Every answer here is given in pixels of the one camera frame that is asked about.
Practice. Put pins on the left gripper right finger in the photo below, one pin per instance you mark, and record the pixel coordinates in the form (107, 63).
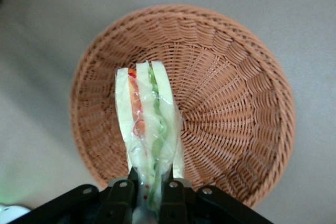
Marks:
(174, 200)

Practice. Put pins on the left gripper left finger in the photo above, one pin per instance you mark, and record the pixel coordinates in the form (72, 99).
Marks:
(120, 200)

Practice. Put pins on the triangle sandwich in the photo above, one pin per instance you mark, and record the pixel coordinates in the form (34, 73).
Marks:
(147, 119)

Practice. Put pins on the brown round wicker basket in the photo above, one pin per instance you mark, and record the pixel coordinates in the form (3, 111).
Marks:
(228, 103)

